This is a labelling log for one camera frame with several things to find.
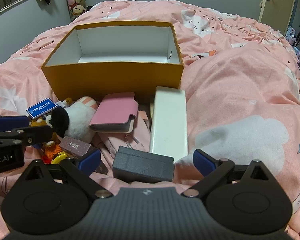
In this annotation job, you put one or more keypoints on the pink leather wallet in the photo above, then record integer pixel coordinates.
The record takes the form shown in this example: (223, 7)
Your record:
(112, 112)

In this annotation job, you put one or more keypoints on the long white box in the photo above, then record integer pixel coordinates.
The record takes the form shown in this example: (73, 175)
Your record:
(168, 125)

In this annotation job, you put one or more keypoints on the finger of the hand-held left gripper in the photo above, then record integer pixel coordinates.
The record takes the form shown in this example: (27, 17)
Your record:
(27, 133)
(10, 123)

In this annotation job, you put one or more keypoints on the blue paper tag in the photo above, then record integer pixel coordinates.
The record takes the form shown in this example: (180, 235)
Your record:
(41, 108)

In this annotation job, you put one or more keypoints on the white plush toy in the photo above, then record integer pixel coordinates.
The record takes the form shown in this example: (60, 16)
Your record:
(80, 120)

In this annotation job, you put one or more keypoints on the orange cardboard box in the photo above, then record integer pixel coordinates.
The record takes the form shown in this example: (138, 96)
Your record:
(110, 80)

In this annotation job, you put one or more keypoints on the pink printed blanket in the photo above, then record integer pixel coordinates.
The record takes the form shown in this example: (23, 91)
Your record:
(240, 85)

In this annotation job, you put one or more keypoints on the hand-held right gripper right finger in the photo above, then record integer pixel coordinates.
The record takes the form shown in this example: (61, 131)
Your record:
(202, 161)

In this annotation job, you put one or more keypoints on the small mauve printed box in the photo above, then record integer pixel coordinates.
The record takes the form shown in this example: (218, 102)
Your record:
(73, 146)

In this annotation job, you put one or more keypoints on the cream door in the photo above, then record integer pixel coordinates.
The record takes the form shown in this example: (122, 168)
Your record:
(277, 10)

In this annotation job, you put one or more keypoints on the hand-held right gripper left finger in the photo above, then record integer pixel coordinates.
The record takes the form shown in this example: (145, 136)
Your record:
(88, 161)

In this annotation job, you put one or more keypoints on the yellow toy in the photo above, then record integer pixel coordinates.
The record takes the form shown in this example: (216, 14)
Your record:
(58, 158)

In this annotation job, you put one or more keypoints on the dark grey box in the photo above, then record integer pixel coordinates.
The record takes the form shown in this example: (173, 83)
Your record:
(142, 166)

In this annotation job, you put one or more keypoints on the pink fabric pouch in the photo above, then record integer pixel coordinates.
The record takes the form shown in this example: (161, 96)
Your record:
(140, 132)

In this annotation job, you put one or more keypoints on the orange crochet toy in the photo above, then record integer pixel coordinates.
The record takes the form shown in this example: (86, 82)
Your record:
(51, 152)

